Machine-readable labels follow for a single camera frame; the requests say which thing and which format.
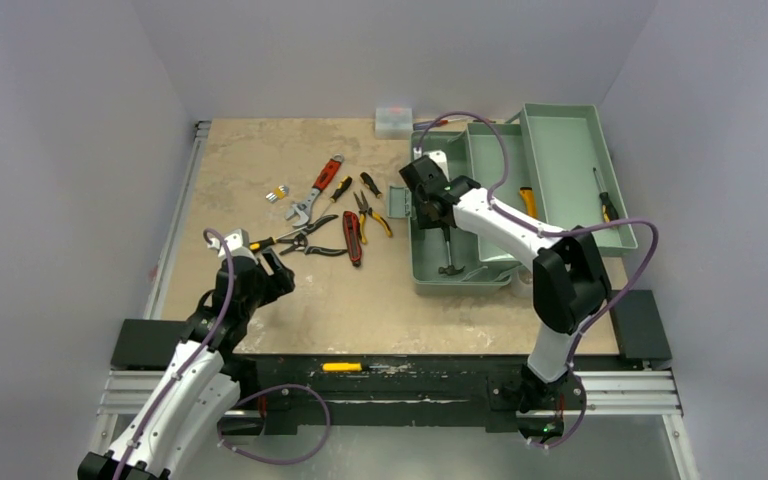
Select small black hammer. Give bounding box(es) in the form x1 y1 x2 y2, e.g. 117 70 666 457
438 226 464 277

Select yellow needle nose pliers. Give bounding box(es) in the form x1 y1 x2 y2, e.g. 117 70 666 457
353 192 393 245

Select red black utility knife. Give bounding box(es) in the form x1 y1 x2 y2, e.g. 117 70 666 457
342 211 363 268

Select green plastic tool box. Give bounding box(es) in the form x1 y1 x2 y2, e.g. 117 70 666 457
388 103 628 296

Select long black yellow screwdriver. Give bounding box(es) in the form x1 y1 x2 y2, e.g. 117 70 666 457
592 167 620 222

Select yellow black utility knife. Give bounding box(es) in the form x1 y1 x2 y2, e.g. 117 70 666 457
519 187 539 219

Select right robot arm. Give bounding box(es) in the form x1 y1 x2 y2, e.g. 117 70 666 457
399 155 612 407

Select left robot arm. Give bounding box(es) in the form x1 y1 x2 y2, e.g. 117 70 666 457
77 249 295 479

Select stubby black yellow screwdriver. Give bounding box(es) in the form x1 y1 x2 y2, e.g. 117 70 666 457
360 171 383 199

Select red blue small screwdriver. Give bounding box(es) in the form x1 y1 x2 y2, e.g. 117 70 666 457
412 118 449 131

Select small yellow hex key set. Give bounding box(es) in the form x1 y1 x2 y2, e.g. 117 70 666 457
265 185 290 203

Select medium black yellow screwdriver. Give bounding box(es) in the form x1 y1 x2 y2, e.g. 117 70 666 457
321 176 353 217

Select small clear parts box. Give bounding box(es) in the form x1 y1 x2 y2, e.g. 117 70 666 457
374 106 414 140

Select yellow precision screwdriver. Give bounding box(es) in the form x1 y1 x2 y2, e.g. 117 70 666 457
321 362 389 373

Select red adjustable wrench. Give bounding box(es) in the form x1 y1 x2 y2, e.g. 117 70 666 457
285 154 344 228

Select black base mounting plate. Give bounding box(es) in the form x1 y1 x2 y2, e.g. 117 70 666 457
218 354 586 441

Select left black corner block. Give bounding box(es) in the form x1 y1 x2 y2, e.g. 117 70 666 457
110 319 184 371

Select black corner block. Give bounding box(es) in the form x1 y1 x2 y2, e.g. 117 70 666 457
609 290 673 365
110 319 184 371

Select right black corner block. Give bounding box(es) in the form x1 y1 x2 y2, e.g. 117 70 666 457
609 290 673 365

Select black wire stripper pliers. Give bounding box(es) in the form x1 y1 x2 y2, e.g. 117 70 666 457
276 213 350 258

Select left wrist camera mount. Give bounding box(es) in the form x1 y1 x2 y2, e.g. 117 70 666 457
203 228 256 261

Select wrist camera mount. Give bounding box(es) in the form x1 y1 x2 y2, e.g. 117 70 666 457
203 228 256 261
413 149 451 179

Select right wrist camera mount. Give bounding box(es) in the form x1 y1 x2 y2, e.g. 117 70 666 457
413 149 451 179

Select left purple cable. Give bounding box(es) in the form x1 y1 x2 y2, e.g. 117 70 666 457
112 228 332 480

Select purple cable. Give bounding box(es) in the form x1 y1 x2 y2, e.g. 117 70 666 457
413 111 661 452
112 228 332 480

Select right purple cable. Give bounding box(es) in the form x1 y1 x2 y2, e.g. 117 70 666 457
413 111 661 452

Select aluminium rail frame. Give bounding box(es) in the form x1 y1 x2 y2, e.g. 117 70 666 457
97 119 700 480

